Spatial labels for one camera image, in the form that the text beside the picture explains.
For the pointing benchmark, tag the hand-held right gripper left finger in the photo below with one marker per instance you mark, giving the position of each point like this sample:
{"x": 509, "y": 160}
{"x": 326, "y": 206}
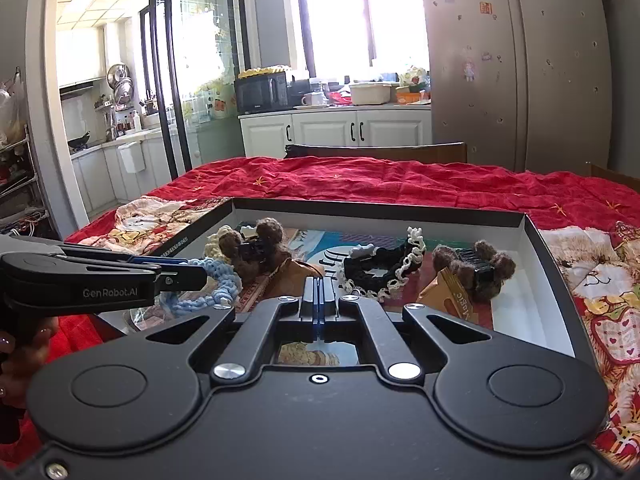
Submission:
{"x": 311, "y": 305}

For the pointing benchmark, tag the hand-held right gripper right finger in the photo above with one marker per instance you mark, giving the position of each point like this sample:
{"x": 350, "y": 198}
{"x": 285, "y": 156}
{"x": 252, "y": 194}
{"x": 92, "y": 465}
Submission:
{"x": 327, "y": 305}

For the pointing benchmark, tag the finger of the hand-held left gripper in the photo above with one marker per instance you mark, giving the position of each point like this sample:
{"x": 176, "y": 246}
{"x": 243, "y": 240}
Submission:
{"x": 185, "y": 275}
{"x": 150, "y": 260}

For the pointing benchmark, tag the light blue crochet scrunchie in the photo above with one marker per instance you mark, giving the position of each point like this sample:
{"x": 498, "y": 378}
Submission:
{"x": 220, "y": 272}

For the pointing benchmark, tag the brown fuzzy claw clip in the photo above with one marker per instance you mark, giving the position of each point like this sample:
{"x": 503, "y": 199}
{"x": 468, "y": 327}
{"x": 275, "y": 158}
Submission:
{"x": 272, "y": 230}
{"x": 500, "y": 262}

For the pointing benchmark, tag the black cardboard box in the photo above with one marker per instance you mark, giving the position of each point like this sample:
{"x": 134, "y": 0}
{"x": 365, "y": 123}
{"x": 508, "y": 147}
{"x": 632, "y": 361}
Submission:
{"x": 525, "y": 300}

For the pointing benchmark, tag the person's left hand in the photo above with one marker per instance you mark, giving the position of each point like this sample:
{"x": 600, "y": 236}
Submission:
{"x": 30, "y": 360}

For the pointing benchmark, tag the cream crochet scrunchie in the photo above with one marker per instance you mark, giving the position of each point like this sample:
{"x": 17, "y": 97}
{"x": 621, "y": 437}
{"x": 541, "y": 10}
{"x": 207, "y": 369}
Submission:
{"x": 215, "y": 246}

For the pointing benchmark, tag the black white-lace scrunchie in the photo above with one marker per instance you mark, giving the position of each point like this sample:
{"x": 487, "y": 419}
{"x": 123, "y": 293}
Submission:
{"x": 370, "y": 272}

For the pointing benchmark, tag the white bow hair clip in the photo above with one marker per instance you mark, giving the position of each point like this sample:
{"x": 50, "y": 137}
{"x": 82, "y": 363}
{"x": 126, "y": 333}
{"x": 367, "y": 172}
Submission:
{"x": 362, "y": 250}
{"x": 248, "y": 231}

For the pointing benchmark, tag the white hanging bin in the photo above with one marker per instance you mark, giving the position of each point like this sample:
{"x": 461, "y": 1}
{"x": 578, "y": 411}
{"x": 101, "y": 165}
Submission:
{"x": 131, "y": 156}

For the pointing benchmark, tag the red printed blanket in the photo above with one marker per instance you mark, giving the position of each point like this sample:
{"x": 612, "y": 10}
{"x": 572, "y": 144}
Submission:
{"x": 400, "y": 175}

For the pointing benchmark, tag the wooden chair back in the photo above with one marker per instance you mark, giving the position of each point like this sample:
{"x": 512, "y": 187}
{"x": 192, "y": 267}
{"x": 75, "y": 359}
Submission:
{"x": 375, "y": 152}

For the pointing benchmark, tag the white kitchen cabinet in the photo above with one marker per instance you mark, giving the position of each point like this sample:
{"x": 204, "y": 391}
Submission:
{"x": 330, "y": 130}

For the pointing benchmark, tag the plastic bag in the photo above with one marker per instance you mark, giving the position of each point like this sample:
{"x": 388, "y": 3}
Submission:
{"x": 12, "y": 110}

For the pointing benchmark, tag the black microwave oven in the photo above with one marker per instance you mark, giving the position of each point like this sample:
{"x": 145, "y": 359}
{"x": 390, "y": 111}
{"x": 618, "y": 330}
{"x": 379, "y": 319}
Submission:
{"x": 260, "y": 92}

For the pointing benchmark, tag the black-framed sliding glass door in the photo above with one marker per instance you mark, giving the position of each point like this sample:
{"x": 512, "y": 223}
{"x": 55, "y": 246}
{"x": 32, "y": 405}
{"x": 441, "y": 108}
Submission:
{"x": 200, "y": 60}

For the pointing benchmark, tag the white mug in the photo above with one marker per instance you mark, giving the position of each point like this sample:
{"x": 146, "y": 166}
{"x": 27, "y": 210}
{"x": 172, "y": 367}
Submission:
{"x": 314, "y": 98}

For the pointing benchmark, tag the white plastic tub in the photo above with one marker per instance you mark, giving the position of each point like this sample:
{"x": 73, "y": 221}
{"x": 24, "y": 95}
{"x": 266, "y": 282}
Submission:
{"x": 370, "y": 93}

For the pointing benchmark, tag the bright window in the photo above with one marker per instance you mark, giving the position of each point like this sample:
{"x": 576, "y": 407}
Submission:
{"x": 360, "y": 10}

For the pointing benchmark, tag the dark wooden chair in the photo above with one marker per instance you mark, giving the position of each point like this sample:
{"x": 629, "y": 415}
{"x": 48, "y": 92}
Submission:
{"x": 615, "y": 177}

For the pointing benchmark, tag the silver refrigerator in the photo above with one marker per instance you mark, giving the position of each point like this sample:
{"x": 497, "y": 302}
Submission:
{"x": 525, "y": 60}

